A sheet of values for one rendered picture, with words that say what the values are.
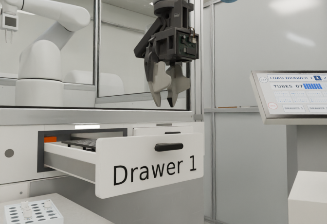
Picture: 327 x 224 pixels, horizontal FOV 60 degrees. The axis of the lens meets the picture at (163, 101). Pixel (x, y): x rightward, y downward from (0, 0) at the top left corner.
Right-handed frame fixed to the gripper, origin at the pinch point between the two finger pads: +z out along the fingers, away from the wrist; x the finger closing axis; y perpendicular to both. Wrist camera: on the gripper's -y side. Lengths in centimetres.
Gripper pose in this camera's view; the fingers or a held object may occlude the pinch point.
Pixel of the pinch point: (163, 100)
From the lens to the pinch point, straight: 61.0
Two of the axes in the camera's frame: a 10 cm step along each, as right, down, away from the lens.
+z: -0.1, 10.0, -0.5
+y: 6.7, -0.3, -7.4
